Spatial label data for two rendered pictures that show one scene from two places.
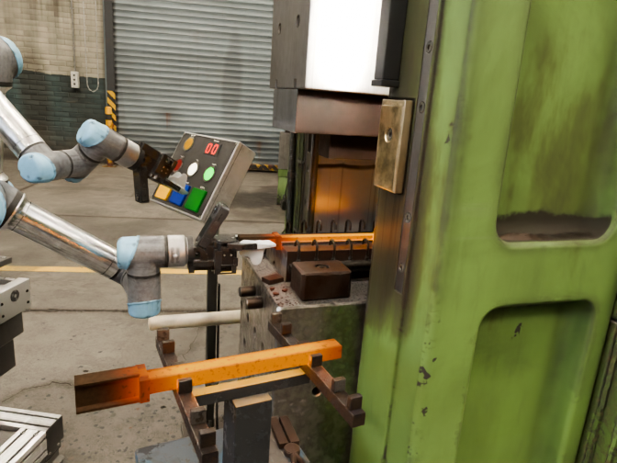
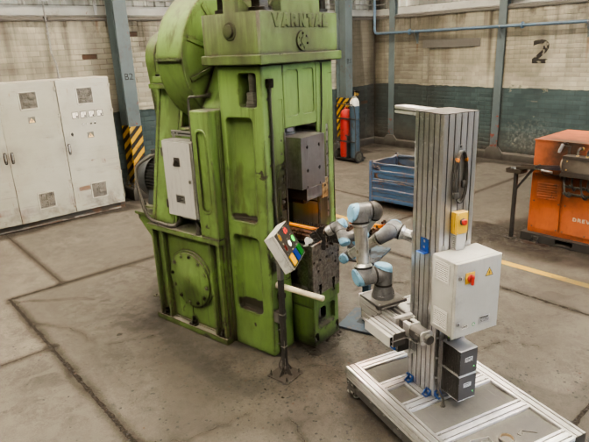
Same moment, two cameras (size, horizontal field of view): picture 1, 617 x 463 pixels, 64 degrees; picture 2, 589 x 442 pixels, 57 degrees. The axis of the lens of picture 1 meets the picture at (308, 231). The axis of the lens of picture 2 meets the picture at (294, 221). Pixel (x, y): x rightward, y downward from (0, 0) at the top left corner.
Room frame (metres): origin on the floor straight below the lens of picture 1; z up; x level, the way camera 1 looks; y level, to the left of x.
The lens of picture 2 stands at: (3.48, 3.48, 2.41)
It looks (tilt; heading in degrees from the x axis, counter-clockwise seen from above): 18 degrees down; 239
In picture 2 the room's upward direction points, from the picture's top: 2 degrees counter-clockwise
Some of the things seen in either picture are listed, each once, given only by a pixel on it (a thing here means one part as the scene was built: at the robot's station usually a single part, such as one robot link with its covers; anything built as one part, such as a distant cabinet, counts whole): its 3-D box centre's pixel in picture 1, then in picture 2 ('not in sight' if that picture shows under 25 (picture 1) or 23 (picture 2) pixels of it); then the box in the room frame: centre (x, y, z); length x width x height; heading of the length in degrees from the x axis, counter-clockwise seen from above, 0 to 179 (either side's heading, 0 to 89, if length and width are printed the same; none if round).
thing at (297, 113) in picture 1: (363, 114); (293, 188); (1.29, -0.12, 1.32); 0.42 x 0.20 x 0.10; 110
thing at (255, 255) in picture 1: (257, 253); not in sight; (1.15, 0.12, 0.97); 0.09 x 0.03 x 0.06; 102
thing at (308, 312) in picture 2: not in sight; (301, 306); (1.24, -0.15, 0.23); 0.55 x 0.37 x 0.47; 110
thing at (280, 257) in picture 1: (350, 250); (295, 231); (1.29, -0.12, 0.96); 0.42 x 0.20 x 0.09; 110
